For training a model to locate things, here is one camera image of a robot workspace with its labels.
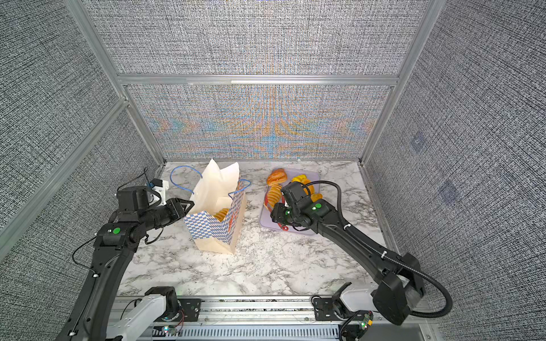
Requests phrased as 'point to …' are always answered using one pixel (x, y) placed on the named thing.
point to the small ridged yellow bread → (301, 178)
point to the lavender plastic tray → (265, 218)
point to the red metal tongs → (284, 228)
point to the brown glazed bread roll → (276, 176)
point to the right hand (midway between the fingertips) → (275, 210)
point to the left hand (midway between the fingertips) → (194, 202)
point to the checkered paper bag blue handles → (217, 207)
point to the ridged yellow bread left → (274, 194)
